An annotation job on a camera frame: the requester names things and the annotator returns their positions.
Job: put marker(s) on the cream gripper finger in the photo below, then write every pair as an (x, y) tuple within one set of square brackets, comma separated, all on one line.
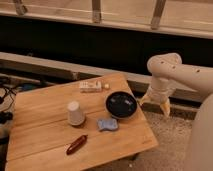
[(165, 107), (144, 99)]

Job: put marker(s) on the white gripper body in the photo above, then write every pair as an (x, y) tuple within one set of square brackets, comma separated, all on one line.
[(160, 89)]

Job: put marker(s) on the dark ceramic bowl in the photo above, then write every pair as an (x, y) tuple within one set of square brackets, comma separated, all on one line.
[(121, 105)]

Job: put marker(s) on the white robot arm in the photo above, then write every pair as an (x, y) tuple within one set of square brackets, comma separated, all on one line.
[(171, 78)]

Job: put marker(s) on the white upside-down cup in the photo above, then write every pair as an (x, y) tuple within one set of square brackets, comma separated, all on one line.
[(75, 115)]

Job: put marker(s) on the red-brown sausage toy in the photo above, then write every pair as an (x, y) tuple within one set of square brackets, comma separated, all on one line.
[(76, 145)]

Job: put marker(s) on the wooden table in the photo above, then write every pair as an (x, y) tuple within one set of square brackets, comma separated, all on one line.
[(41, 134)]

